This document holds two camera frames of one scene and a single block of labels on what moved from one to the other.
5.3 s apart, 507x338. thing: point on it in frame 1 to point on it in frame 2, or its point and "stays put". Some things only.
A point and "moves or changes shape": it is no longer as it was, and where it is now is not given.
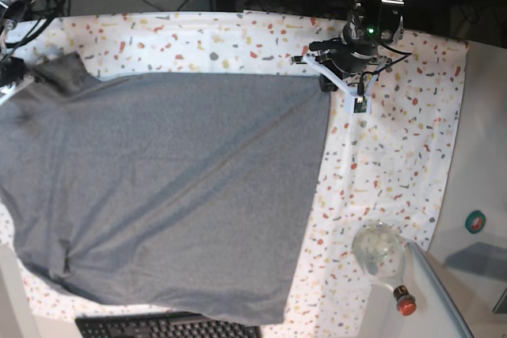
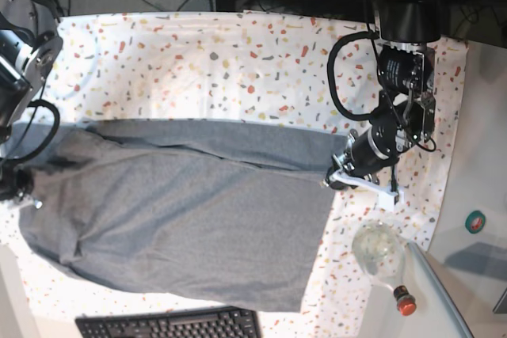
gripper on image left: [12, 70] to [17, 182]
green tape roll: [474, 222] stays put
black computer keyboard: [160, 324] stays put
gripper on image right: [351, 52] to [359, 156]
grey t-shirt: [178, 193] moves or changes shape
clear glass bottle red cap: [379, 248] stays put
